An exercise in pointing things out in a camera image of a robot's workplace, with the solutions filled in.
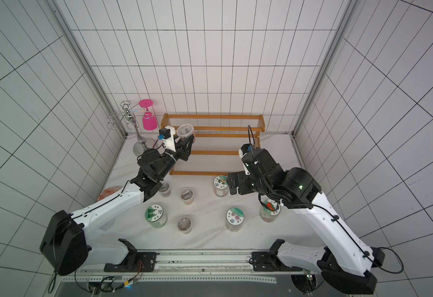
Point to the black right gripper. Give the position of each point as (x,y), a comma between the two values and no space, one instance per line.
(241,182)

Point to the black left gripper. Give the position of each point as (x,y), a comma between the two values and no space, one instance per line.
(185,153)

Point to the clear cup with dark seeds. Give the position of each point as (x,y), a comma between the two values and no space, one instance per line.
(185,131)

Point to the clear cup with purple label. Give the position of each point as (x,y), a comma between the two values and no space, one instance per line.
(165,190)

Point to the clear cup with yellow label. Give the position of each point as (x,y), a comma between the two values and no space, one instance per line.
(187,196)

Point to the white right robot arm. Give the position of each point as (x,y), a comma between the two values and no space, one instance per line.
(344,261)

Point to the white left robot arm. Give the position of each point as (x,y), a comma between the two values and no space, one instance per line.
(68,241)

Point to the orange wooden tiered shelf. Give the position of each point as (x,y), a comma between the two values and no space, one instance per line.
(218,140)

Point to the small clear seed cup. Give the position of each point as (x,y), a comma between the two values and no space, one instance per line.
(185,225)

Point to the jar with flower lid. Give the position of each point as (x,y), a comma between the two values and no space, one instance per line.
(220,186)

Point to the jar with pink floral lid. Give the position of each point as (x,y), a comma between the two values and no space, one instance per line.
(234,219)

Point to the jar with red strawberry lid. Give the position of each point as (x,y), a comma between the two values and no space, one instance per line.
(269,211)

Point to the silver glass holder stand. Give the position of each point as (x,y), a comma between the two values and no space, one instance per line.
(131,115)

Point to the pink plastic wine glass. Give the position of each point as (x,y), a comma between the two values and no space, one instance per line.
(149,120)

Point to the jar with green tree lid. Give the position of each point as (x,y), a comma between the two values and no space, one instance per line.
(156,216)

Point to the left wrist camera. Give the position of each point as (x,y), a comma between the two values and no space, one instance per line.
(166,134)

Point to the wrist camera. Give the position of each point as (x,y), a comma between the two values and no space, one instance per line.
(166,134)
(246,148)

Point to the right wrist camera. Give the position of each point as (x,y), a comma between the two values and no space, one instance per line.
(246,148)

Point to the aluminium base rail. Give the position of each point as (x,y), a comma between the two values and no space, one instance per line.
(219,265)

